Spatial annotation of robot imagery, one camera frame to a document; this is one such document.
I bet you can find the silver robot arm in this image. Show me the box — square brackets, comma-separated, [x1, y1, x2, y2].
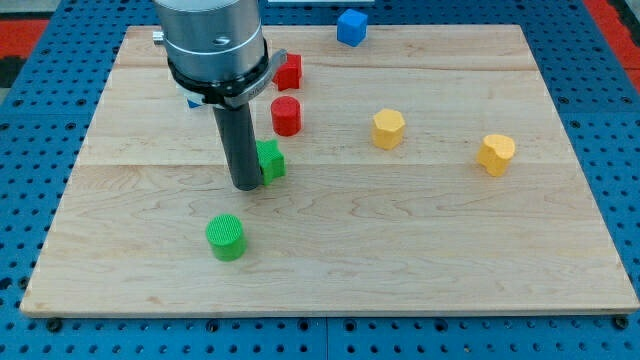
[154, 0, 266, 82]

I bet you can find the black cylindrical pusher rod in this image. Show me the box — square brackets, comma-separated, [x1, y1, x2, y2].
[213, 104, 263, 191]

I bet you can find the wooden board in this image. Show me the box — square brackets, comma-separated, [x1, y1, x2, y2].
[21, 25, 639, 318]

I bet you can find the green star block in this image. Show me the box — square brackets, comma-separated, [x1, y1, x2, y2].
[256, 139, 286, 186]

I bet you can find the blue cube block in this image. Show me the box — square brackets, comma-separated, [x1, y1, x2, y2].
[336, 9, 368, 47]

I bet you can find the black clamp ring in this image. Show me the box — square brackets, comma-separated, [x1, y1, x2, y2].
[166, 47, 289, 110]

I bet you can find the yellow hexagon block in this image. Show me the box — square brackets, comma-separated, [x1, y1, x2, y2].
[371, 108, 406, 150]

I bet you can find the blue triangle block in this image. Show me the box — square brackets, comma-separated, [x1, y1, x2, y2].
[186, 99, 202, 109]

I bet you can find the green cylinder block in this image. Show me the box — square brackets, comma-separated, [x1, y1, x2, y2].
[205, 214, 247, 261]

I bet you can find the red cylinder block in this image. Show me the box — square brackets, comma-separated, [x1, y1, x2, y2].
[270, 96, 302, 136]

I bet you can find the yellow heart block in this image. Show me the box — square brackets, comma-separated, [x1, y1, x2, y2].
[476, 134, 516, 177]

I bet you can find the red star block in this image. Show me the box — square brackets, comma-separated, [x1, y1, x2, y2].
[272, 53, 303, 91]

